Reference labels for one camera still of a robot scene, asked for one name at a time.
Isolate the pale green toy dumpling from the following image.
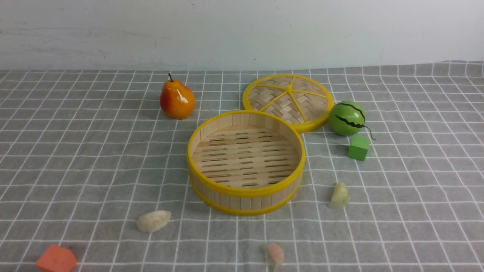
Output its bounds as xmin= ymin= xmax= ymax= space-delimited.
xmin=329 ymin=182 xmax=350 ymax=209

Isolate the pink toy dumpling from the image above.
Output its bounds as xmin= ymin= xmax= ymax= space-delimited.
xmin=262 ymin=242 xmax=285 ymax=272

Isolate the white toy dumpling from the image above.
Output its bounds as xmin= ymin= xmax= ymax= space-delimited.
xmin=137 ymin=210 xmax=172 ymax=233

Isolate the bamboo steamer tray yellow rim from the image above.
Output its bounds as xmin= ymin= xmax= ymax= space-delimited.
xmin=187 ymin=110 xmax=306 ymax=216

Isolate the woven bamboo steamer lid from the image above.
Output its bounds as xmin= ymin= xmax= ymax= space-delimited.
xmin=242 ymin=74 xmax=334 ymax=134

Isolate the orange red toy pear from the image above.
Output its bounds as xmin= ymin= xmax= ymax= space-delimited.
xmin=160 ymin=73 xmax=196 ymax=119

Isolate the green toy watermelon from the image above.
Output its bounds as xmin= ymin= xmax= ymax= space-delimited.
xmin=328 ymin=100 xmax=375 ymax=141

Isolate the green foam cube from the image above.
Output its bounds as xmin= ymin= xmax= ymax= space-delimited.
xmin=347 ymin=135 xmax=371 ymax=161

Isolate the orange foam cube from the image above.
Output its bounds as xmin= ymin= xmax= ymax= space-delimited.
xmin=35 ymin=244 xmax=78 ymax=272

